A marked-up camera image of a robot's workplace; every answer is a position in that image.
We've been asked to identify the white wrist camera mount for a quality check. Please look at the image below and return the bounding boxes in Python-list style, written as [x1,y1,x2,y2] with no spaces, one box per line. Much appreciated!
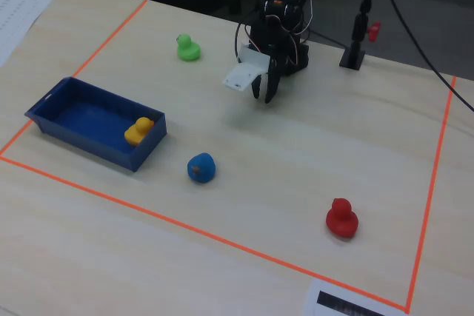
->
[221,40,272,93]

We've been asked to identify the thin servo wires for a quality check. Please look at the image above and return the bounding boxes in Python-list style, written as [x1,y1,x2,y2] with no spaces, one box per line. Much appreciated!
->
[273,0,315,67]

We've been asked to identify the black cable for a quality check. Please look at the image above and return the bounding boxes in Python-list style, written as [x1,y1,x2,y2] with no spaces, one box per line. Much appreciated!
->
[378,0,474,113]

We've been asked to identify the yellow rubber duck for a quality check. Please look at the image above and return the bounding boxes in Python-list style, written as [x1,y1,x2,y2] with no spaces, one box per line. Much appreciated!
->
[124,116,156,147]

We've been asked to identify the white printed paper sheet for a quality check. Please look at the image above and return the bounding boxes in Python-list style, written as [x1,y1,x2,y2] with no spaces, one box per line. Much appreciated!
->
[0,0,59,67]

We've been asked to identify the black camera stand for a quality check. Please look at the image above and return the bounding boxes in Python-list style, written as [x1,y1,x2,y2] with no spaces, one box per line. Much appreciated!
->
[338,0,384,70]

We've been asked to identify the green rubber duck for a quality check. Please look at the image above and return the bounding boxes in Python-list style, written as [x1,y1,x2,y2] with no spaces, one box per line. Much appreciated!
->
[176,33,202,62]

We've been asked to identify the paper sheet with black bar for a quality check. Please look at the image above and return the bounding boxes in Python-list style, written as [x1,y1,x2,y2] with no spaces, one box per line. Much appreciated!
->
[301,278,409,316]

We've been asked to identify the orange tape boundary line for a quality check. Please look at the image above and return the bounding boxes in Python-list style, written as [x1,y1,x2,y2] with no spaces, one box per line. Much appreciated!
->
[0,0,457,314]

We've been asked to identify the red clamp knob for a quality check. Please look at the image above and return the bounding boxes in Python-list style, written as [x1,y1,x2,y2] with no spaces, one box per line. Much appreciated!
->
[367,21,381,43]

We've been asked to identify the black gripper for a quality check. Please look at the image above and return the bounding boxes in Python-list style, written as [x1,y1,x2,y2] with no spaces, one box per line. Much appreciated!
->
[250,49,294,105]

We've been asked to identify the blue plastic box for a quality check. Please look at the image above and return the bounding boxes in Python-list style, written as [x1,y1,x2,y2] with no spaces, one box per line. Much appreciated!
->
[24,76,167,173]

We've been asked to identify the red rubber duck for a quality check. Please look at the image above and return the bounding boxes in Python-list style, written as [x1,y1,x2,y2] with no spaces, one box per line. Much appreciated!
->
[325,198,359,240]

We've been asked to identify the blue rubber duck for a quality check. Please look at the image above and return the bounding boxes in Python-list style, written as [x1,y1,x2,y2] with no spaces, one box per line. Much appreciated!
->
[186,152,217,184]

